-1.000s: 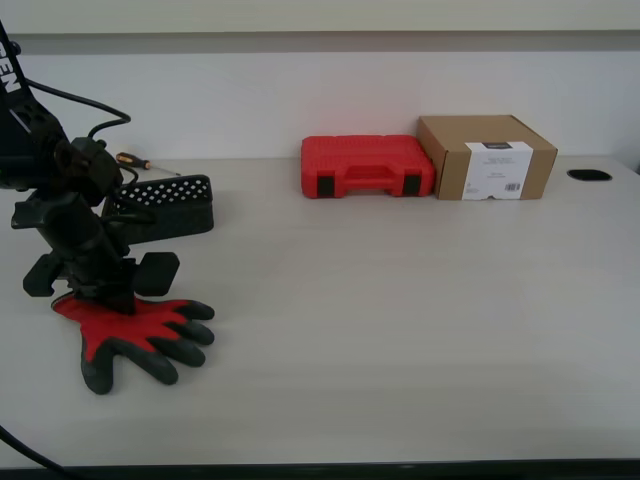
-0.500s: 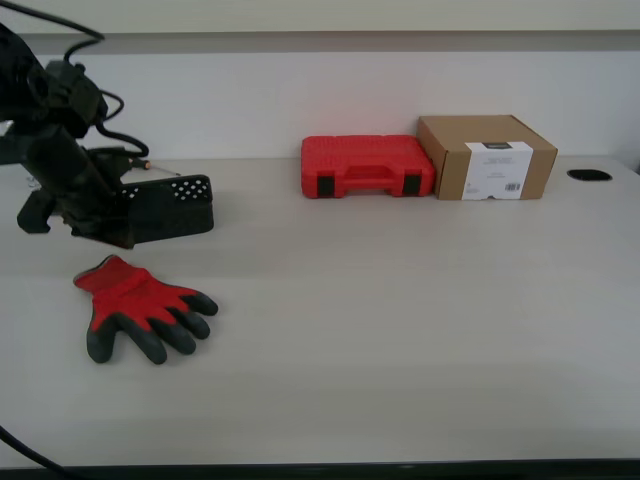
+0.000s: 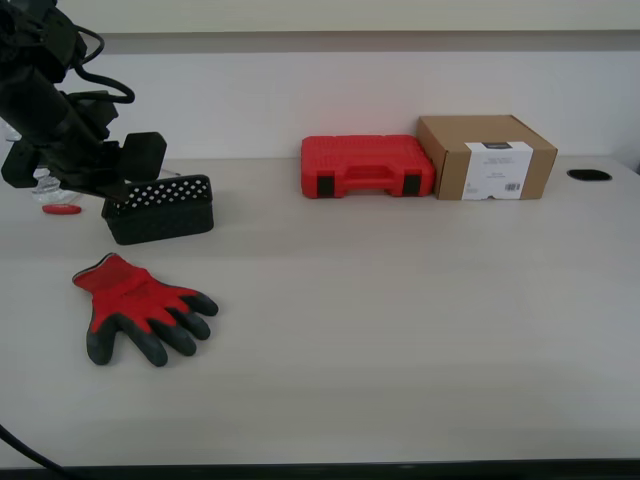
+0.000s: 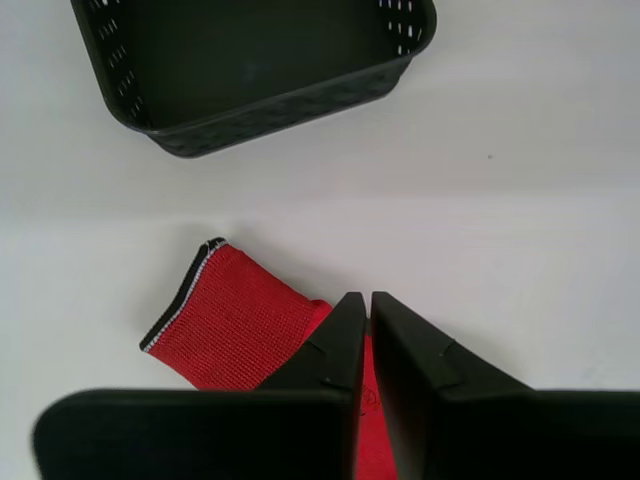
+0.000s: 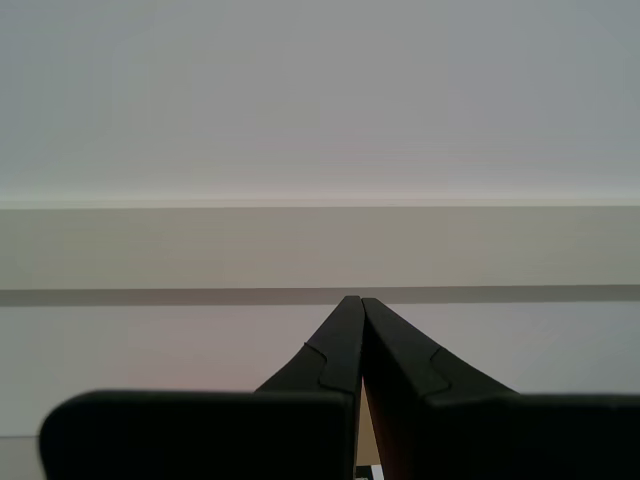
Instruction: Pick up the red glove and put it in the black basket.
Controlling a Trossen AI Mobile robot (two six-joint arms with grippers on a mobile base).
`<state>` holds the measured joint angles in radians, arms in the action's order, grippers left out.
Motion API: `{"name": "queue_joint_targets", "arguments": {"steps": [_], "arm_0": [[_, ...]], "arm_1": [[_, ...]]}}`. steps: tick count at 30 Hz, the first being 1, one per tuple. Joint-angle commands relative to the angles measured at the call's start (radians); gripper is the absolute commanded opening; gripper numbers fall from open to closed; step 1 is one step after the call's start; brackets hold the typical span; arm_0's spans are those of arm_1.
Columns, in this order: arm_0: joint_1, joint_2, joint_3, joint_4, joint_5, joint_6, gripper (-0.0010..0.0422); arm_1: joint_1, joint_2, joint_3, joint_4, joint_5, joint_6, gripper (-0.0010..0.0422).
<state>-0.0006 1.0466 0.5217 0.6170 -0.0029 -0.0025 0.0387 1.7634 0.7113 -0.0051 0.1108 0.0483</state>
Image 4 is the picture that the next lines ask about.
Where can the black plastic basket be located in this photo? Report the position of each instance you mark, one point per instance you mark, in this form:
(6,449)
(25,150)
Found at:
(260,65)

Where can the red knit glove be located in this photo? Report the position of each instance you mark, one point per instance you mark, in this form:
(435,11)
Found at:
(235,320)

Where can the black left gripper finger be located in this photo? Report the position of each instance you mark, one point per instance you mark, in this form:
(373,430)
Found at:
(475,430)
(200,435)

